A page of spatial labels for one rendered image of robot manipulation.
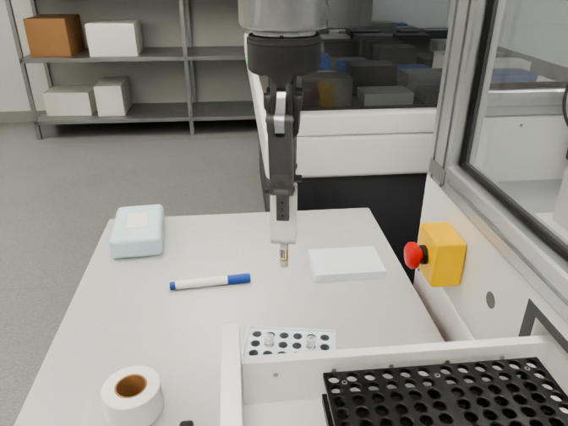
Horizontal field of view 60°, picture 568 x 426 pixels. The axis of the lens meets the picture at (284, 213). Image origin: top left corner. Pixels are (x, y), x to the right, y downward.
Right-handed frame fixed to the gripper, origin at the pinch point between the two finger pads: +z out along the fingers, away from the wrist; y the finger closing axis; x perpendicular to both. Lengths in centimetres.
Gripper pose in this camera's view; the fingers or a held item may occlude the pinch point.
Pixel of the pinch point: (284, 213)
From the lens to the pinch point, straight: 58.3
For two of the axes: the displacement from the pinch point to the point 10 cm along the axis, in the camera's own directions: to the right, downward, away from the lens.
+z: 0.0, 8.9, 4.6
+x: -10.0, -0.4, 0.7
